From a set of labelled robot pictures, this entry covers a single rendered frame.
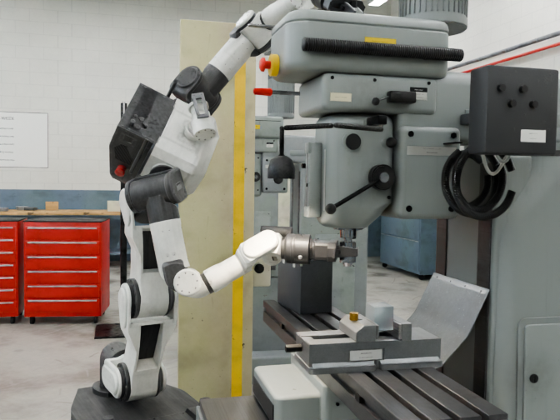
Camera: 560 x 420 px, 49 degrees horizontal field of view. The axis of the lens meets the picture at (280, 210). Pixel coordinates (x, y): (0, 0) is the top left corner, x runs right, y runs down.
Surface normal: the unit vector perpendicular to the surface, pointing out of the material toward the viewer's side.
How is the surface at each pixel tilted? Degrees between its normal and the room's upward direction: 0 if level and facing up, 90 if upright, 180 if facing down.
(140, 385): 104
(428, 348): 90
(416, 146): 90
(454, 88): 90
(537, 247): 88
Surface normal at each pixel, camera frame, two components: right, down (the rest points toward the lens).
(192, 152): 0.45, -0.48
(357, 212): 0.21, 0.51
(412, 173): 0.25, 0.05
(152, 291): 0.51, -0.11
